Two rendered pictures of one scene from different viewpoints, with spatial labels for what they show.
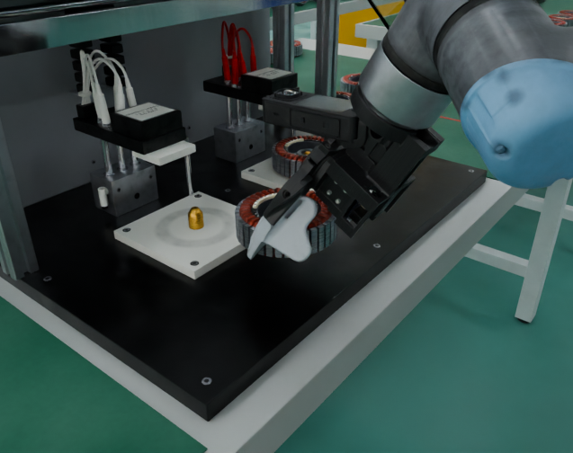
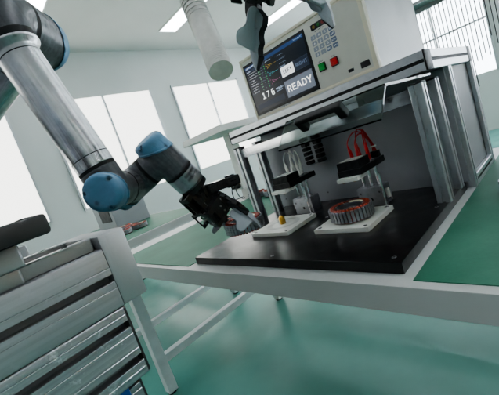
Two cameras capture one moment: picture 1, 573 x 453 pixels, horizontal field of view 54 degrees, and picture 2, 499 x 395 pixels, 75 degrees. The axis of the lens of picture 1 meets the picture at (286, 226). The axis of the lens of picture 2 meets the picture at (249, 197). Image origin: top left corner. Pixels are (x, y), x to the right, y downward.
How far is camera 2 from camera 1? 114 cm
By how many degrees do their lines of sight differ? 94
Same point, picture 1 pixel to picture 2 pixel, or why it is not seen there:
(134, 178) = (301, 200)
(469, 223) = (320, 279)
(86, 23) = (265, 144)
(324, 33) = (424, 127)
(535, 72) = not seen: hidden behind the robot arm
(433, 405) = not seen: outside the picture
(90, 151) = (326, 187)
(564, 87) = not seen: hidden behind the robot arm
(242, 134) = (363, 191)
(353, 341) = (221, 273)
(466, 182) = (365, 259)
